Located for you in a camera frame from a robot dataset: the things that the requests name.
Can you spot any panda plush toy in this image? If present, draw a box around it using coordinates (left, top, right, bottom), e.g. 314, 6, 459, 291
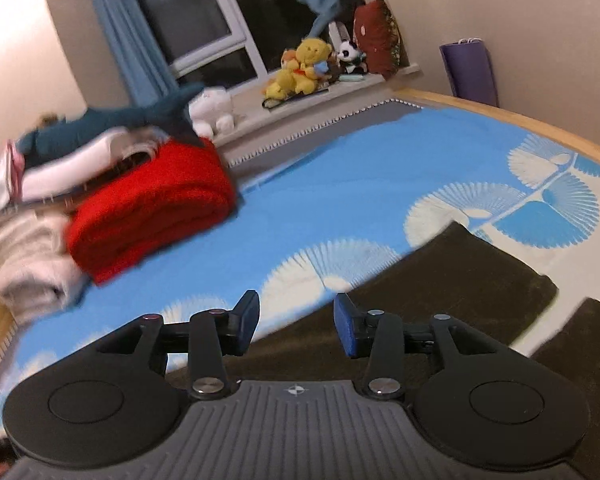
335, 41, 369, 76

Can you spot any grey mattress with fringe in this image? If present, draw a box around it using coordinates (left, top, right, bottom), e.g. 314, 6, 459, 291
224, 97, 431, 169

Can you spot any red cushion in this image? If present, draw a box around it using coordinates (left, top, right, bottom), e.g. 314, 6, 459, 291
352, 0, 407, 81

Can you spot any window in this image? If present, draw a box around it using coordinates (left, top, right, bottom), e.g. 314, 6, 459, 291
122, 0, 371, 82

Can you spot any blue shark plush toy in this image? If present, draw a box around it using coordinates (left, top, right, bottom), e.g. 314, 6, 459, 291
17, 82, 207, 168

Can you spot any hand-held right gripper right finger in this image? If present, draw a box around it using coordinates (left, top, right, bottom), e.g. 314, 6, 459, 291
333, 294, 503, 401

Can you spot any white windowsill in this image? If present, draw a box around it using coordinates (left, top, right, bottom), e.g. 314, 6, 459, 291
210, 62, 425, 147

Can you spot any yellow bear plush toy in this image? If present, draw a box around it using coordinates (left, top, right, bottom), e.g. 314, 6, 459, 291
292, 37, 335, 95

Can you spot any beige folded blanket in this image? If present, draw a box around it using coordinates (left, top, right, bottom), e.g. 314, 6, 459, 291
0, 209, 87, 327

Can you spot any purple box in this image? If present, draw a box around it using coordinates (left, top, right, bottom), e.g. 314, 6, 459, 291
439, 38, 499, 109

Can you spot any blue and white bedsheet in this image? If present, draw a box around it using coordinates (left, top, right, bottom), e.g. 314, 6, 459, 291
0, 105, 600, 423

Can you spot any white plush toy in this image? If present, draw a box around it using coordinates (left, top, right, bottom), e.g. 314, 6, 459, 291
186, 87, 237, 137

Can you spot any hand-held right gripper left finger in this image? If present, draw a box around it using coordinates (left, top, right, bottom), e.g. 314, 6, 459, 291
95, 290, 261, 401

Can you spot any small yellow plush toy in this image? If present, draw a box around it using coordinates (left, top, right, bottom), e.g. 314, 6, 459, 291
264, 69, 295, 102

